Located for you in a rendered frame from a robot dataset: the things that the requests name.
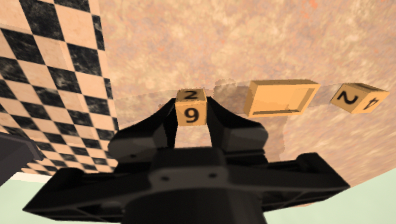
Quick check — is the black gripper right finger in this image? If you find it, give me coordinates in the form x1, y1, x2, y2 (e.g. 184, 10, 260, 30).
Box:
206, 96, 270, 168

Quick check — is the orange cube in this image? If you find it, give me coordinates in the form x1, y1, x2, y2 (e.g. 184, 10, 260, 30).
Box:
330, 83, 390, 114
175, 89, 207, 126

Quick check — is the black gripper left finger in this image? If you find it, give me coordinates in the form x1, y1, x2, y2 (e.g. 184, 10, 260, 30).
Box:
107, 98, 178, 177

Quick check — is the orange shallow tray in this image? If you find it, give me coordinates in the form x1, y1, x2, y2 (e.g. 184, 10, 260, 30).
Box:
243, 79, 321, 118

